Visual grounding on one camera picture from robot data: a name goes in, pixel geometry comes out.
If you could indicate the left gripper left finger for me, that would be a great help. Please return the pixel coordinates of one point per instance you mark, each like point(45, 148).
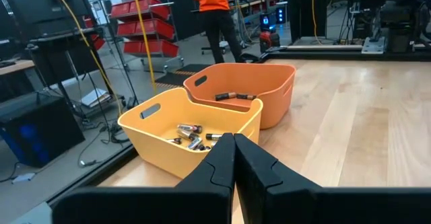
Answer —
point(202, 197)

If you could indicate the orange plastic bin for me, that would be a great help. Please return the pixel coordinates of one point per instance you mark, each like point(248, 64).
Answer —
point(272, 113)

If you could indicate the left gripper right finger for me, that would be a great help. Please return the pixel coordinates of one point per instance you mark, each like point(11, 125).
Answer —
point(269, 197)

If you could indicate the black work table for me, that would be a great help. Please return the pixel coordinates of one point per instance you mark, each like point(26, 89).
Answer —
point(50, 59)

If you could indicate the white power adapter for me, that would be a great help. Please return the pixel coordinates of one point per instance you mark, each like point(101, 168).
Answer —
point(23, 178)

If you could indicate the light wooden desk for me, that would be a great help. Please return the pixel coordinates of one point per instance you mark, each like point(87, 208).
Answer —
point(15, 67)

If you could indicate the black floor mat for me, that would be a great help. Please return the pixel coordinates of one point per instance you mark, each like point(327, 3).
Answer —
point(175, 79)

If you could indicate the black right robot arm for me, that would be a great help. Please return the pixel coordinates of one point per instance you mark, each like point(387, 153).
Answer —
point(400, 19)

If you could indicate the black computer case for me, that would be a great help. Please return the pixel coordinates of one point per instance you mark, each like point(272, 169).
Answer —
point(50, 133)

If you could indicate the red black floor machine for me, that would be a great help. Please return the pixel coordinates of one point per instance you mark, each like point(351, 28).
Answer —
point(269, 39)

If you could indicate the yellow plastic bin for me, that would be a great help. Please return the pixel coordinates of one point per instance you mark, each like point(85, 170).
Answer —
point(158, 150)

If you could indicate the silver black Energizer battery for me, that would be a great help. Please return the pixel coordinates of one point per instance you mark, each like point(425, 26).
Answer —
point(202, 147)
point(213, 137)
point(187, 135)
point(195, 143)
point(175, 141)
point(188, 128)

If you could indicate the copper black Duracell battery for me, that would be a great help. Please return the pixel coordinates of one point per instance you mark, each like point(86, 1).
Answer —
point(225, 96)
point(246, 97)

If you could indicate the white flat device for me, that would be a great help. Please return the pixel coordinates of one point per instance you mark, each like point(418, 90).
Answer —
point(96, 98)

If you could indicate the black partition wall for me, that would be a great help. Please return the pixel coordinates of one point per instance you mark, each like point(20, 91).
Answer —
point(299, 12)

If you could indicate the large black screen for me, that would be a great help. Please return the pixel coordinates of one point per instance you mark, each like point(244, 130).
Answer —
point(40, 8)

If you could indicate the metal rack with red bins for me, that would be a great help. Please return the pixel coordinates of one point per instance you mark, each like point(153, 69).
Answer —
point(148, 27)

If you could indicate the black box with blue lights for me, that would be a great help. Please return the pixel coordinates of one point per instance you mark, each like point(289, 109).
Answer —
point(266, 20)

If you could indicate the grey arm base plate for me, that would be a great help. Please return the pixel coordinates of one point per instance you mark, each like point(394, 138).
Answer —
point(372, 47)

